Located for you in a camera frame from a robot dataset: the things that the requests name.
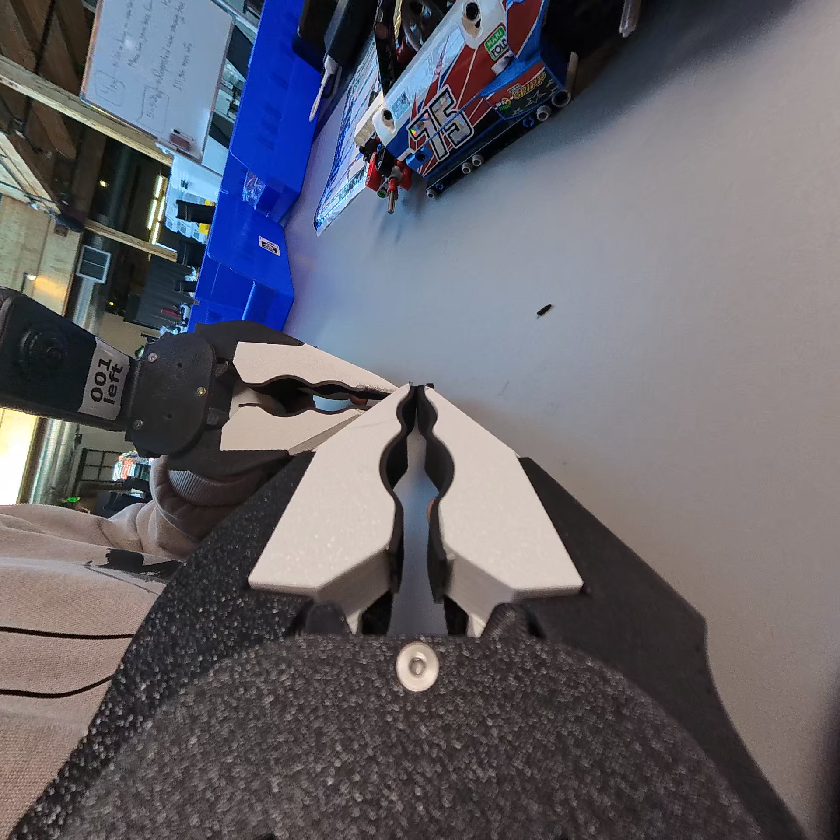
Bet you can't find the beige sweatshirt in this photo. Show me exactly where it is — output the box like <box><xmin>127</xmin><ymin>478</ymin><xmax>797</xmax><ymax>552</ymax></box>
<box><xmin>0</xmin><ymin>502</ymin><xmax>188</xmax><ymax>836</ymax></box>

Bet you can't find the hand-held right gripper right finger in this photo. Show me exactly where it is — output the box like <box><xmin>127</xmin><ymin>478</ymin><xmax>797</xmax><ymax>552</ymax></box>
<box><xmin>419</xmin><ymin>386</ymin><xmax>585</xmax><ymax>639</ymax></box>

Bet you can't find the black object with pale tip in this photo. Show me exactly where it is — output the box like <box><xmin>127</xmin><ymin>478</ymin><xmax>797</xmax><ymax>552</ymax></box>
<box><xmin>298</xmin><ymin>0</ymin><xmax>380</xmax><ymax>123</ymax></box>

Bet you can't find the lego instruction booklet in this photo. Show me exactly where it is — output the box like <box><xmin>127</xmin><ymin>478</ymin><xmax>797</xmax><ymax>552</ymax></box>
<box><xmin>313</xmin><ymin>38</ymin><xmax>389</xmax><ymax>237</ymax></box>

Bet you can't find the blue plastic bin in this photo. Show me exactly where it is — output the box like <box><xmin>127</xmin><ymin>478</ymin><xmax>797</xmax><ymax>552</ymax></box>
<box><xmin>186</xmin><ymin>197</ymin><xmax>298</xmax><ymax>337</ymax></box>
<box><xmin>222</xmin><ymin>0</ymin><xmax>383</xmax><ymax>225</ymax></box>

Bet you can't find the whiteboard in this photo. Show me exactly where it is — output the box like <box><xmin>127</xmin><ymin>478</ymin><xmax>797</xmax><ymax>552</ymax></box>
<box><xmin>79</xmin><ymin>0</ymin><xmax>235</xmax><ymax>165</ymax></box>

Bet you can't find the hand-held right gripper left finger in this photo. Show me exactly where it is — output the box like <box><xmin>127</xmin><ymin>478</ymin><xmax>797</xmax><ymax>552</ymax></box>
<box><xmin>248</xmin><ymin>382</ymin><xmax>417</xmax><ymax>635</ymax></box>

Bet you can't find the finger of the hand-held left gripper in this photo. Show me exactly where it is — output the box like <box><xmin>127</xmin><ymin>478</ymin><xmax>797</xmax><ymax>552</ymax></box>
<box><xmin>218</xmin><ymin>399</ymin><xmax>367</xmax><ymax>455</ymax></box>
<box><xmin>228</xmin><ymin>343</ymin><xmax>396</xmax><ymax>403</ymax></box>

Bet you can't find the person's left forearm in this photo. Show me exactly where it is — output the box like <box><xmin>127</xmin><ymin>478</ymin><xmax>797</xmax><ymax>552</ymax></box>
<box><xmin>108</xmin><ymin>453</ymin><xmax>280</xmax><ymax>560</ymax></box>

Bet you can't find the blue white red lego car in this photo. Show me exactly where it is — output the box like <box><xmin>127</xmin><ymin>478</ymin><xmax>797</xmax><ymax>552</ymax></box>
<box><xmin>354</xmin><ymin>0</ymin><xmax>643</xmax><ymax>216</ymax></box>

